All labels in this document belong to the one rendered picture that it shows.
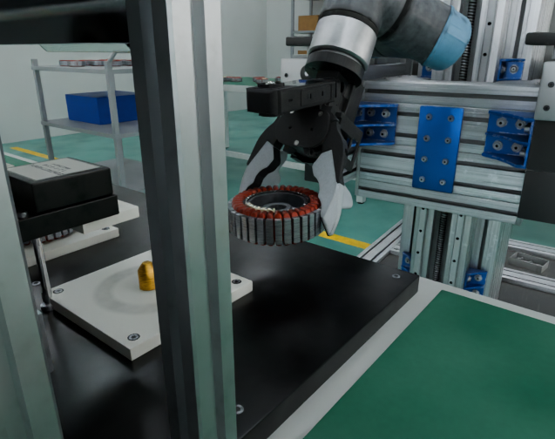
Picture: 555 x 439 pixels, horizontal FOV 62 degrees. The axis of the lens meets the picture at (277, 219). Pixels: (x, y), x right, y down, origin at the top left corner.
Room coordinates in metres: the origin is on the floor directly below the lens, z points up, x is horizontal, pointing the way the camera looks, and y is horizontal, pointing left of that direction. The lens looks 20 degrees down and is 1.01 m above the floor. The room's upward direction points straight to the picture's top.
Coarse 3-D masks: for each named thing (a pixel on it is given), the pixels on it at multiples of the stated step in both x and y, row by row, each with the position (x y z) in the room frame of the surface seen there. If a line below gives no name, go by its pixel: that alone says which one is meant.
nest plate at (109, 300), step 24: (120, 264) 0.47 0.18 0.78; (72, 288) 0.41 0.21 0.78; (96, 288) 0.41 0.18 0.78; (120, 288) 0.41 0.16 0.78; (240, 288) 0.41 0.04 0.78; (72, 312) 0.37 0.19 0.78; (96, 312) 0.37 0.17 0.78; (120, 312) 0.37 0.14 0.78; (144, 312) 0.37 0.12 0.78; (96, 336) 0.34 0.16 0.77; (120, 336) 0.33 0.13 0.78; (144, 336) 0.33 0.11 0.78
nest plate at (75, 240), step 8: (72, 232) 0.56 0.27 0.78; (96, 232) 0.56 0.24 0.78; (104, 232) 0.56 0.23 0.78; (112, 232) 0.57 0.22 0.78; (56, 240) 0.53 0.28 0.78; (64, 240) 0.53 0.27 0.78; (72, 240) 0.53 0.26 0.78; (80, 240) 0.54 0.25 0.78; (88, 240) 0.54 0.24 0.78; (96, 240) 0.55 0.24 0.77; (104, 240) 0.56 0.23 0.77; (24, 248) 0.51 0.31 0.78; (32, 248) 0.51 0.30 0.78; (48, 248) 0.51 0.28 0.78; (56, 248) 0.51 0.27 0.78; (64, 248) 0.52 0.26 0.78; (72, 248) 0.53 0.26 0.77; (80, 248) 0.53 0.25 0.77; (32, 256) 0.49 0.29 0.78; (48, 256) 0.50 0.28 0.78; (56, 256) 0.51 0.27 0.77; (32, 264) 0.49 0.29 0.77
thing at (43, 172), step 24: (24, 168) 0.35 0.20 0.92; (48, 168) 0.35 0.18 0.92; (72, 168) 0.35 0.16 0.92; (96, 168) 0.36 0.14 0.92; (24, 192) 0.32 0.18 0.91; (48, 192) 0.32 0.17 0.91; (72, 192) 0.33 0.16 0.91; (96, 192) 0.35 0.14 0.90; (24, 216) 0.31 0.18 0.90; (48, 216) 0.31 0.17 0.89; (72, 216) 0.33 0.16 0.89; (96, 216) 0.34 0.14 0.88; (120, 216) 0.37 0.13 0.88; (24, 240) 0.30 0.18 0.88
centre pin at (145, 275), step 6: (144, 264) 0.41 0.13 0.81; (150, 264) 0.41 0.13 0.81; (138, 270) 0.41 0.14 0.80; (144, 270) 0.41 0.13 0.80; (150, 270) 0.41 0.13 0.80; (138, 276) 0.41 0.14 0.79; (144, 276) 0.41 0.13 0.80; (150, 276) 0.41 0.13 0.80; (144, 282) 0.41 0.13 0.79; (150, 282) 0.41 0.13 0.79; (144, 288) 0.41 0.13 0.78; (150, 288) 0.41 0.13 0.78
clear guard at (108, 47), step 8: (48, 48) 0.80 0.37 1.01; (56, 48) 0.78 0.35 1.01; (64, 48) 0.76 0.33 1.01; (72, 48) 0.75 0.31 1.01; (80, 48) 0.73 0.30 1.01; (88, 48) 0.72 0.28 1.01; (96, 48) 0.71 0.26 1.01; (104, 48) 0.70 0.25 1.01; (112, 48) 0.68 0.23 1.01; (120, 48) 0.67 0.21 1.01; (128, 48) 0.66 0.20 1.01
